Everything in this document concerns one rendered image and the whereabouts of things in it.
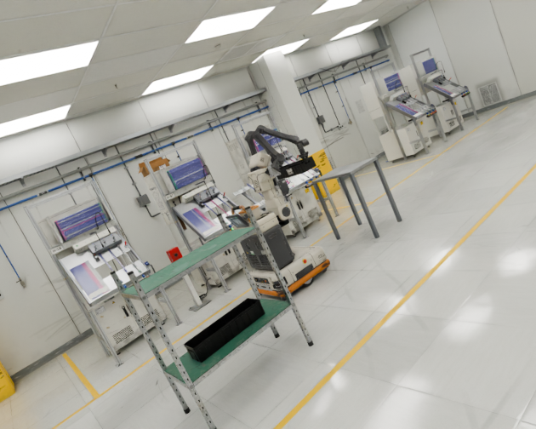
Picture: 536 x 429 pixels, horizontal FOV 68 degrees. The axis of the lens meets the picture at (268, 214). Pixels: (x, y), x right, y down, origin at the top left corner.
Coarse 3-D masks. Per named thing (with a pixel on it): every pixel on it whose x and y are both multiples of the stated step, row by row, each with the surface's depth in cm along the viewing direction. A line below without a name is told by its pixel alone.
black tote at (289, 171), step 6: (294, 162) 438; (300, 162) 429; (312, 162) 410; (282, 168) 459; (288, 168) 422; (294, 168) 414; (300, 168) 406; (306, 168) 406; (282, 174) 437; (288, 174) 428; (294, 174) 420
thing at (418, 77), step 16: (416, 64) 873; (432, 64) 890; (416, 80) 881; (432, 80) 883; (448, 80) 891; (416, 96) 894; (448, 96) 842; (464, 96) 855; (448, 112) 878; (432, 128) 898; (448, 128) 872
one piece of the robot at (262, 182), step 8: (264, 168) 399; (248, 176) 415; (256, 176) 403; (264, 176) 397; (256, 184) 408; (264, 184) 403; (272, 184) 408; (256, 192) 414; (264, 192) 414; (272, 192) 409; (272, 200) 408; (280, 200) 408; (272, 208) 413; (280, 208) 407; (288, 208) 412; (280, 216) 407; (288, 216) 411
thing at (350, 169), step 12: (336, 168) 505; (348, 168) 459; (360, 168) 434; (324, 180) 466; (384, 180) 450; (348, 192) 509; (360, 192) 431; (324, 204) 488; (396, 216) 458; (336, 228) 495; (372, 228) 438
